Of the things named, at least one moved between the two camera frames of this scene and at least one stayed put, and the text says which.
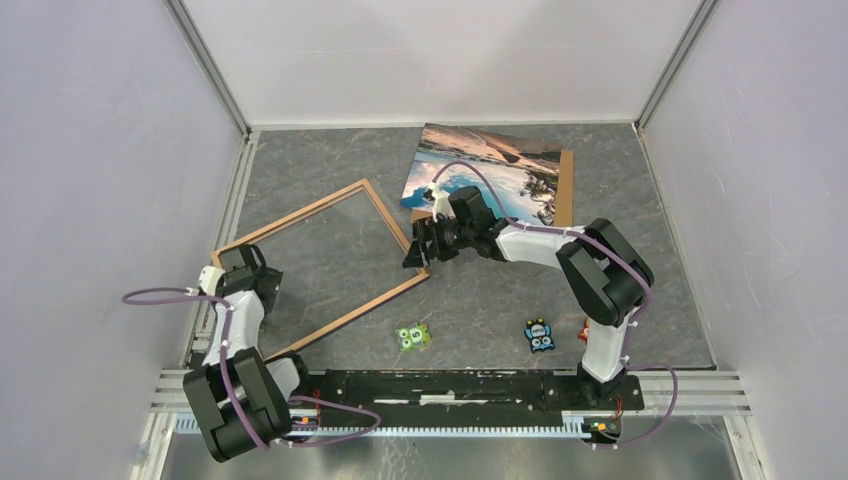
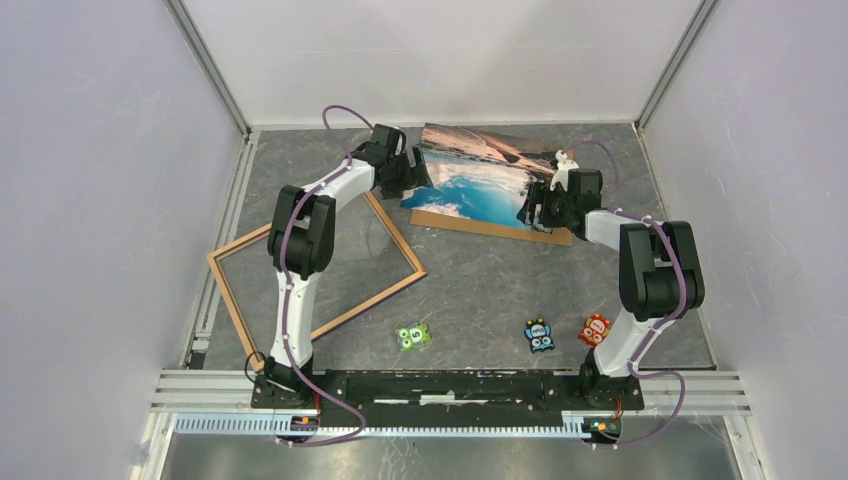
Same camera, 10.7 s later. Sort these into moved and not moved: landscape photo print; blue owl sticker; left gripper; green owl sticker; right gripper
Moved: right gripper; left gripper
Not moved: blue owl sticker; landscape photo print; green owl sticker
